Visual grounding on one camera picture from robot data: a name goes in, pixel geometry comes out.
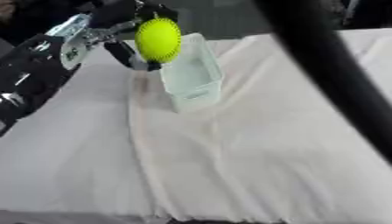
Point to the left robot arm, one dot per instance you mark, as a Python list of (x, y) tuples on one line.
[(35, 73)]

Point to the white translucent plastic box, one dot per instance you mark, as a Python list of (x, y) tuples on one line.
[(196, 75)]

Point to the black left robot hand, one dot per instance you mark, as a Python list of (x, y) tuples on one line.
[(115, 13)]

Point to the yellow-green ball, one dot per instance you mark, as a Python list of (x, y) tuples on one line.
[(158, 40)]

